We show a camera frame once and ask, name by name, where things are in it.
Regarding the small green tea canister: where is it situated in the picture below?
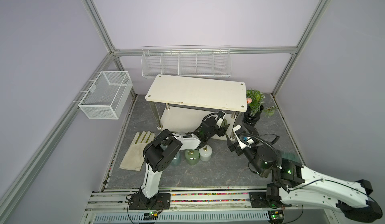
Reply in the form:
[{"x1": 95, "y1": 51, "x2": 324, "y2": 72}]
[{"x1": 217, "y1": 118, "x2": 228, "y2": 127}]

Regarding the large white tea canister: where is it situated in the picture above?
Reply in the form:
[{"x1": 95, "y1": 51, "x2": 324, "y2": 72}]
[{"x1": 199, "y1": 145, "x2": 213, "y2": 162}]

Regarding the large green tea canister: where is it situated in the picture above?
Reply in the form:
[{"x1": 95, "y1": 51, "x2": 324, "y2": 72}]
[{"x1": 184, "y1": 149, "x2": 200, "y2": 165}]

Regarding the small blue tea canister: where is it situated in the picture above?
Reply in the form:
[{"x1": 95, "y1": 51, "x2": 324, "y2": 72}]
[{"x1": 171, "y1": 152, "x2": 181, "y2": 166}]

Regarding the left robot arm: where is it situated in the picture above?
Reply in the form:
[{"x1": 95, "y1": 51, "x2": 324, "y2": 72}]
[{"x1": 138, "y1": 111, "x2": 230, "y2": 206}]

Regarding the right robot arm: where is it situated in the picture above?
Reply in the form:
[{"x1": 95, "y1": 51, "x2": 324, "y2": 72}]
[{"x1": 227, "y1": 124, "x2": 384, "y2": 223}]

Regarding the white two-tier shelf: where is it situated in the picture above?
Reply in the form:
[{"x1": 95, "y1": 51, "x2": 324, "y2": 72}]
[{"x1": 145, "y1": 75, "x2": 247, "y2": 140}]

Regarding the potted green plant black vase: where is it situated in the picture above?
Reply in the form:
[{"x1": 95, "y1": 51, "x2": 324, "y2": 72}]
[{"x1": 243, "y1": 89, "x2": 278, "y2": 126}]

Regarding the cream green glove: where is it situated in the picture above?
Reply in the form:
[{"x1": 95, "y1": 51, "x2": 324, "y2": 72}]
[{"x1": 119, "y1": 131, "x2": 155, "y2": 171}]

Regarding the white mesh basket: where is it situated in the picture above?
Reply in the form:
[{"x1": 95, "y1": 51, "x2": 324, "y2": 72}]
[{"x1": 78, "y1": 71, "x2": 133, "y2": 120}]

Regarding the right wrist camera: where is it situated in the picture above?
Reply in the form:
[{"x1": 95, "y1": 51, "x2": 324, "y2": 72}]
[{"x1": 232, "y1": 124, "x2": 254, "y2": 150}]

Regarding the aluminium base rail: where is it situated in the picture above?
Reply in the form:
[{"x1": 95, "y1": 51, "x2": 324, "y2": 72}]
[{"x1": 80, "y1": 187, "x2": 343, "y2": 224}]

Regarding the white wire wall rack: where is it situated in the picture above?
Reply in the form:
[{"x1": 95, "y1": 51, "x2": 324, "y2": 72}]
[{"x1": 141, "y1": 45, "x2": 232, "y2": 78}]

